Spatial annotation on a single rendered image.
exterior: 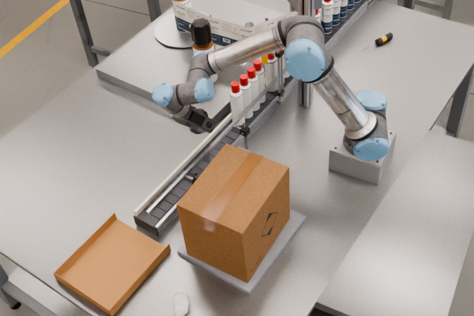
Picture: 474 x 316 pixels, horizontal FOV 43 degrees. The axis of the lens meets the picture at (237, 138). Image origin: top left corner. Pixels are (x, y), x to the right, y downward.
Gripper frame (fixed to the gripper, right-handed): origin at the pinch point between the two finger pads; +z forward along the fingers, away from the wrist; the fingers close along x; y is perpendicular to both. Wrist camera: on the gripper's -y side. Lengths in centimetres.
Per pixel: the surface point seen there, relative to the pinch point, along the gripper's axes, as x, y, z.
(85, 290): 69, 1, -20
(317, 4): -59, -17, -1
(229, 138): -2.2, -1.7, 15.8
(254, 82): -26.1, -2.3, 11.9
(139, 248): 49, -3, -9
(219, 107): -13.4, 12.5, 22.2
